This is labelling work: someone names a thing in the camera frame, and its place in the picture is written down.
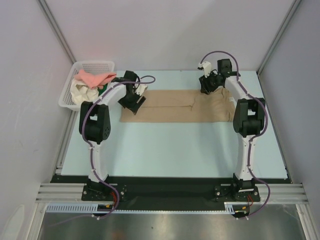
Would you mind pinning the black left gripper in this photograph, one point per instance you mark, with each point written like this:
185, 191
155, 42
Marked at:
133, 106

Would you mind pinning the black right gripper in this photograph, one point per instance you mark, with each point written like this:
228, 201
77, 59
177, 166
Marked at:
207, 85

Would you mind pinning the beige t shirt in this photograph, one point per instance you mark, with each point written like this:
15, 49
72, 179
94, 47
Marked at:
183, 106

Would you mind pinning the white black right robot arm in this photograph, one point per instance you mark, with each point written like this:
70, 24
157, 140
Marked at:
248, 122

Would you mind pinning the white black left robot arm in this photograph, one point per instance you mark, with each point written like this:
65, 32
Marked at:
95, 128

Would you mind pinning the green cloth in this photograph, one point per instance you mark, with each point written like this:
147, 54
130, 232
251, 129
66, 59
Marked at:
102, 90

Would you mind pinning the pink cloth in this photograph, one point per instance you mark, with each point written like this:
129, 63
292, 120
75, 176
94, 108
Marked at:
95, 80

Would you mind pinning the cream white cloth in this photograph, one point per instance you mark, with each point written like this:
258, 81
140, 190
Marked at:
80, 92

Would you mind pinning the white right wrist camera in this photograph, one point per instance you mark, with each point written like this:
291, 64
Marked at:
206, 67

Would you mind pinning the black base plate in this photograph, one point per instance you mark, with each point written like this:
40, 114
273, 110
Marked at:
162, 193

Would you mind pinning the right aluminium corner post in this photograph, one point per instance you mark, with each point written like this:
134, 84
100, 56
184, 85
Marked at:
279, 34

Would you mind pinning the aluminium corner post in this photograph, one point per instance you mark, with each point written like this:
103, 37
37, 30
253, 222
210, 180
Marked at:
49, 16
279, 34

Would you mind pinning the left aluminium corner post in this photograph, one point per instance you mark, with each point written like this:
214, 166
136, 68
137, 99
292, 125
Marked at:
49, 16

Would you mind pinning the white slotted cable duct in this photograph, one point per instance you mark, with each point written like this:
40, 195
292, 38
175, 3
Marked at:
95, 208

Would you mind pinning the aluminium front rail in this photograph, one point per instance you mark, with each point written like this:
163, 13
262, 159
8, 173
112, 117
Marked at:
72, 192

